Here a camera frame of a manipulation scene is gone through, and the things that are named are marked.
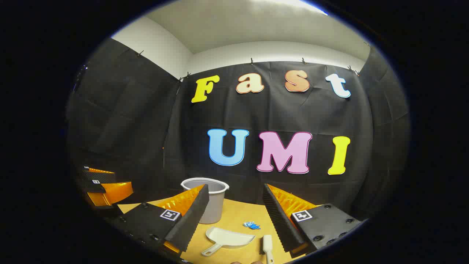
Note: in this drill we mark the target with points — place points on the grey garbage bin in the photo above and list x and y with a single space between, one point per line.
216 205

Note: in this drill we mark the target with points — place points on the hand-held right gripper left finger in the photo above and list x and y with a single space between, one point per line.
190 220

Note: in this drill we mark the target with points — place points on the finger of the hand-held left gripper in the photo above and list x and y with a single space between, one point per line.
99 176
96 186

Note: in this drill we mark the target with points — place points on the grey dustpan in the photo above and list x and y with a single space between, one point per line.
229 237

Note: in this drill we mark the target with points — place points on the dark blue trash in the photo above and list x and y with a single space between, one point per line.
255 226

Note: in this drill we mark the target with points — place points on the light blue trash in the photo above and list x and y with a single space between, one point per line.
247 224

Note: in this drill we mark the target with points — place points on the small grey broom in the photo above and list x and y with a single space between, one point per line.
267 244

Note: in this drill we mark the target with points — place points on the wooden desktop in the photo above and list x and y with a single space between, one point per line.
234 216

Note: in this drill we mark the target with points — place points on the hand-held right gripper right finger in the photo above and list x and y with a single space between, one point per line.
278 220

